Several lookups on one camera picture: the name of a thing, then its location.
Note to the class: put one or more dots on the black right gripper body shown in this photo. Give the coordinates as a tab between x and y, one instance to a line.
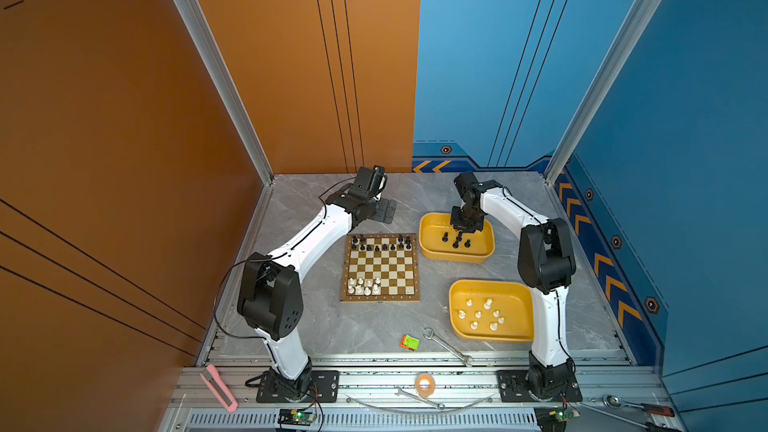
465	220

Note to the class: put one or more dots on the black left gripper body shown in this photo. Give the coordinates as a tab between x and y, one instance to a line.
378	210

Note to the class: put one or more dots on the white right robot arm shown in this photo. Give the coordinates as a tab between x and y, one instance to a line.
546	259

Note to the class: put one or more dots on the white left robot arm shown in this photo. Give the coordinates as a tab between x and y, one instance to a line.
270	298

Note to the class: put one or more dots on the wooden chess board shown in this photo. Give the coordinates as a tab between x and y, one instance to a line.
380	268

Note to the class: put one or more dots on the green circuit board right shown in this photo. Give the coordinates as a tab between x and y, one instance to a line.
555	420

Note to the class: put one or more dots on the green circuit board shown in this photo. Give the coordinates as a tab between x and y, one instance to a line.
296	419
555	420

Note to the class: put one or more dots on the green circuit board left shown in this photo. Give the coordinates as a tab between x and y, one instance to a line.
296	419

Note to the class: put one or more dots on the yellow tray far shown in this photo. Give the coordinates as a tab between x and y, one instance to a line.
439	240

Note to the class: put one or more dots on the yellow tray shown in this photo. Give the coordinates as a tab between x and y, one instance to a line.
439	240
497	311

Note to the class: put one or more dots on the yellow tray near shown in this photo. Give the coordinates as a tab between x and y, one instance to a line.
497	311

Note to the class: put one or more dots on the green orange small cube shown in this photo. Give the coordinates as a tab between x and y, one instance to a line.
410	343

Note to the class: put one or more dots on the silver wrench on table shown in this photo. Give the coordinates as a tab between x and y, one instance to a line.
430	335

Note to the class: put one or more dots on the tape roll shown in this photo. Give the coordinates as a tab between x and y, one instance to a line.
425	385

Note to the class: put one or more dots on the pink utility knife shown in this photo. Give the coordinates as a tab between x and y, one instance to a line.
215	384

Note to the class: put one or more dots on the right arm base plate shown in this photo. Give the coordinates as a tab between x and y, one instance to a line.
534	385

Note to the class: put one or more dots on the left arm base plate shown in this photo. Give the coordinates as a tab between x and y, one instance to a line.
320	385

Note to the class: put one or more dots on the silver wrench on rail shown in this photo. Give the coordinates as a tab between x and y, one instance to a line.
436	405

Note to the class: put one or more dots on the red handled ratchet tool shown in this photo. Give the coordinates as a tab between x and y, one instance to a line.
616	402

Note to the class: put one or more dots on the aluminium corner post left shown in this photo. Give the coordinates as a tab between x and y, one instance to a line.
206	45

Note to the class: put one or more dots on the aluminium corner post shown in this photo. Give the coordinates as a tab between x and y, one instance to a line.
206	45
631	30

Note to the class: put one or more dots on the aluminium corner post right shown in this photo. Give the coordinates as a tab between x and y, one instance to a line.
631	30

